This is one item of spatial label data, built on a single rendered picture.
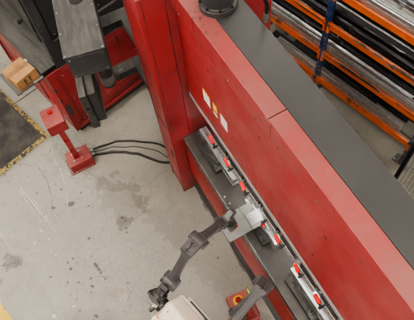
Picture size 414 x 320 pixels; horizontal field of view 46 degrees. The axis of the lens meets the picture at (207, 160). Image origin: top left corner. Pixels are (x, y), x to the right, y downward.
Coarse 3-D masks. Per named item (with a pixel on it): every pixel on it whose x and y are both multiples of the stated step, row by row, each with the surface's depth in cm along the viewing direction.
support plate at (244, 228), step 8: (240, 208) 327; (248, 208) 326; (240, 216) 324; (240, 224) 321; (248, 224) 321; (256, 224) 320; (224, 232) 319; (232, 232) 319; (240, 232) 318; (232, 240) 316
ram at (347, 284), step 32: (192, 64) 284; (192, 96) 324; (224, 96) 255; (224, 128) 287; (256, 128) 232; (256, 160) 258; (288, 192) 233; (288, 224) 259; (320, 224) 213; (320, 256) 235; (352, 256) 196; (320, 288) 262; (352, 288) 214
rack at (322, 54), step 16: (288, 0) 414; (336, 0) 372; (352, 0) 357; (272, 16) 449; (320, 16) 398; (368, 16) 355; (384, 16) 347; (288, 32) 445; (336, 32) 394; (400, 32) 342; (320, 48) 424; (368, 48) 378; (320, 64) 438; (336, 64) 421; (384, 64) 375; (320, 80) 455; (384, 96) 399; (368, 112) 432; (384, 128) 427; (400, 160) 439
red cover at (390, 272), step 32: (192, 0) 242; (192, 32) 246; (224, 32) 230; (224, 64) 224; (256, 96) 211; (288, 128) 202; (288, 160) 206; (320, 160) 194; (320, 192) 190; (352, 224) 180; (384, 256) 174; (384, 288) 177
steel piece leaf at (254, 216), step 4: (252, 212) 324; (256, 212) 324; (244, 216) 324; (248, 216) 323; (252, 216) 323; (256, 216) 323; (260, 216) 323; (248, 220) 320; (252, 220) 322; (256, 220) 322; (260, 220) 321; (252, 224) 320
